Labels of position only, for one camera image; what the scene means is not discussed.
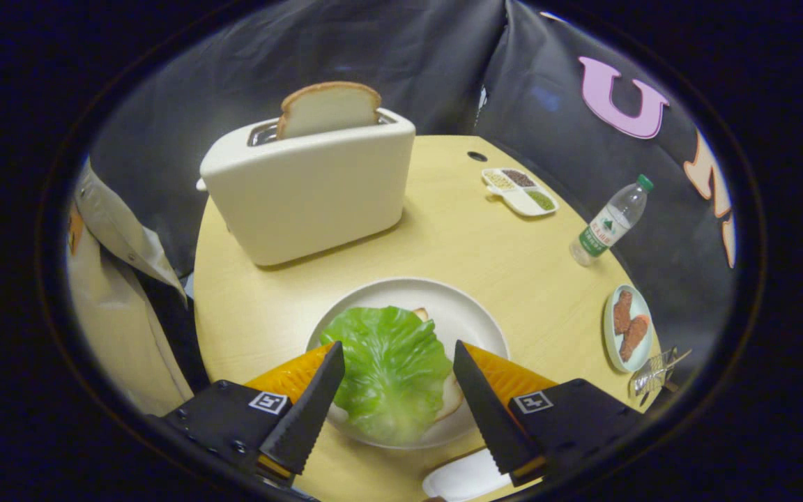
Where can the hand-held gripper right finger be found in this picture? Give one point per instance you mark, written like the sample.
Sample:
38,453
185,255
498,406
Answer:
488,411

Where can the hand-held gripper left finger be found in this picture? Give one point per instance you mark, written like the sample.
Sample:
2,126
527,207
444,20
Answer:
307,418

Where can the green lettuce leaf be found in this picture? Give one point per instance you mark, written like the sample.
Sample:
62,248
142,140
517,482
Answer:
387,369

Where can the plain bread slice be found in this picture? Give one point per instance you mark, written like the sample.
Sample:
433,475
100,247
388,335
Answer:
328,108

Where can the bread slice with ham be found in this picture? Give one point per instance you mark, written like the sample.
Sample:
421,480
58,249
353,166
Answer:
450,401

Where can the white rounded square plate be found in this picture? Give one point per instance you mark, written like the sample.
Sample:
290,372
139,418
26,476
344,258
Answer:
464,477

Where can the beige round plate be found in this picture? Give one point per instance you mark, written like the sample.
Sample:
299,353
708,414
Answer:
457,314

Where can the brown meat patty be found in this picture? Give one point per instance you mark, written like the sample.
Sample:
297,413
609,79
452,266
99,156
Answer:
622,310
635,338

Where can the pale blue oval plate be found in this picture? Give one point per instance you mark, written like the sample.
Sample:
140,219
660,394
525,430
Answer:
642,348

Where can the clear glass utensil holder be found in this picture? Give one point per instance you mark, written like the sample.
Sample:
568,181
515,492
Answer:
652,376

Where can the wooden stick utensil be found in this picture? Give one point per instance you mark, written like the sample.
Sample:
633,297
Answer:
679,359

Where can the white divided condiment dish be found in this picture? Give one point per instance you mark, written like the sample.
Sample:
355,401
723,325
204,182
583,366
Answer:
523,202

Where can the clear plastic water bottle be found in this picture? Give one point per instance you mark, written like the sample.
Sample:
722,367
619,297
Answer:
607,226

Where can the white toaster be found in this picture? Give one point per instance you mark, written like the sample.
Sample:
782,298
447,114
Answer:
304,195

